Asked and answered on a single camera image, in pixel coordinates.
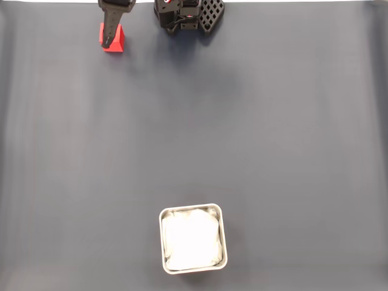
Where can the red cube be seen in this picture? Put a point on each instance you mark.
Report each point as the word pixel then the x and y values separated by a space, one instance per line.
pixel 119 42

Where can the beige square box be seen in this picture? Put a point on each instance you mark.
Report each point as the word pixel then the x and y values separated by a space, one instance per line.
pixel 225 236

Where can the dark blue table mat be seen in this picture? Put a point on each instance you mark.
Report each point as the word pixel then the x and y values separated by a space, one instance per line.
pixel 272 121

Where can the white tissue paper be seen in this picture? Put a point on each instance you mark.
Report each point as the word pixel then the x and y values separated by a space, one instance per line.
pixel 191 239

